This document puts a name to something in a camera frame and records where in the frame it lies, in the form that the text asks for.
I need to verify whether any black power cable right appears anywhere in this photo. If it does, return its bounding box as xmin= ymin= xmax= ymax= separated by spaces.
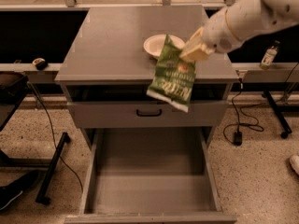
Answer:
xmin=222 ymin=77 xmax=265 ymax=142

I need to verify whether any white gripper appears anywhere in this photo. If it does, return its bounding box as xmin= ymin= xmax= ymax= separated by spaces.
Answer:
xmin=179 ymin=7 xmax=242 ymax=63

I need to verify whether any white red sneaker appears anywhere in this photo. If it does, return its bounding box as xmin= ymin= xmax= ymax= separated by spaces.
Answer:
xmin=290 ymin=155 xmax=299 ymax=175

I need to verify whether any black drawer handle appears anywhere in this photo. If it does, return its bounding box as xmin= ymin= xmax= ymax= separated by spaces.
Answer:
xmin=135 ymin=109 xmax=163 ymax=118

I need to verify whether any grey drawer cabinet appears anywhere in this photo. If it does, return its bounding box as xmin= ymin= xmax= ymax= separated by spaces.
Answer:
xmin=55 ymin=6 xmax=236 ymax=144

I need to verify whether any black cable on left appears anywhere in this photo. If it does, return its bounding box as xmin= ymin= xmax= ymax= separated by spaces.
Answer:
xmin=27 ymin=81 xmax=84 ymax=194

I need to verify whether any small clear bottle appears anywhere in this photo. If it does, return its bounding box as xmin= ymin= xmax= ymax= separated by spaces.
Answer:
xmin=260 ymin=40 xmax=280 ymax=70

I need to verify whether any black wheeled stand right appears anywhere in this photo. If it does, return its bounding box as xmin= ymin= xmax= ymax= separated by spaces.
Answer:
xmin=262 ymin=82 xmax=299 ymax=139

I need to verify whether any green jalapeno chip bag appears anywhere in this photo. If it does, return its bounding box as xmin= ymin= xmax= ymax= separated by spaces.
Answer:
xmin=147 ymin=35 xmax=196 ymax=112

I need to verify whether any white paper bowl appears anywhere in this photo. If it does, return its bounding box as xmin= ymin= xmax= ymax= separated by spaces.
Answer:
xmin=143 ymin=35 xmax=185 ymax=60

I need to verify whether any black cart on left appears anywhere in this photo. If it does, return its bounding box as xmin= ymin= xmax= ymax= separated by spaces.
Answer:
xmin=0 ymin=71 xmax=72 ymax=205

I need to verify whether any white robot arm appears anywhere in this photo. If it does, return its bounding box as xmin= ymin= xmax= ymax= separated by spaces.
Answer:
xmin=179 ymin=0 xmax=299 ymax=63

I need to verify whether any black shoe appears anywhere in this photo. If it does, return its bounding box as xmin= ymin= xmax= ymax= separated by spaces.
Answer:
xmin=0 ymin=170 xmax=39 ymax=211

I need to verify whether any yellow black tape measure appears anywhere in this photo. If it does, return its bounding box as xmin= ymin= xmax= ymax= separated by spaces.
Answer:
xmin=32 ymin=58 xmax=48 ymax=70

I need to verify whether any closed grey upper drawer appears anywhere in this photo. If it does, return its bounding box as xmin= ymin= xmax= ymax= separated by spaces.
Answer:
xmin=68 ymin=101 xmax=227 ymax=128

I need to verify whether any black power adapter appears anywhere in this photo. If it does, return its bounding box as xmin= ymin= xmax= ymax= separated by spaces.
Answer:
xmin=234 ymin=131 xmax=242 ymax=146

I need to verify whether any open grey lower drawer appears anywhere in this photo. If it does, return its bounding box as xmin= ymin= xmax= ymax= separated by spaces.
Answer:
xmin=64 ymin=127 xmax=236 ymax=224

